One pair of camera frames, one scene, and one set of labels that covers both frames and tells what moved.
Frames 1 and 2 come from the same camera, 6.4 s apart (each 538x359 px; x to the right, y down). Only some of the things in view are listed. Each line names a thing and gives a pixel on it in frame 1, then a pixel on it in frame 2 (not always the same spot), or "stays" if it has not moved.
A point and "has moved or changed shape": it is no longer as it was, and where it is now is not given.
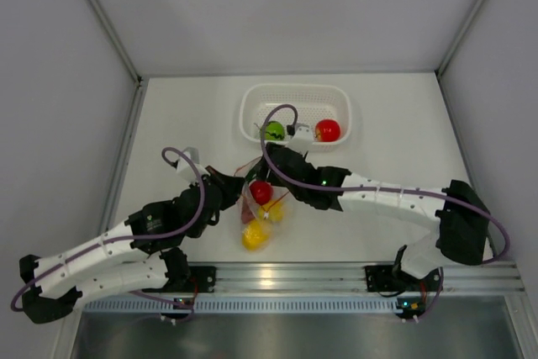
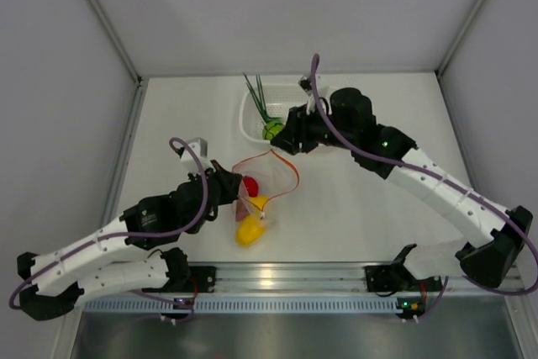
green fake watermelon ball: (274, 131) stays
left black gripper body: (229, 196) stays
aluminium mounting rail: (350, 278) stays
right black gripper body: (299, 193) to (313, 132)
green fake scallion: (259, 171) to (258, 98)
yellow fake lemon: (273, 209) to (259, 201)
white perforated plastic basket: (313, 103) stays
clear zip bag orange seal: (257, 219) has moved or changed shape
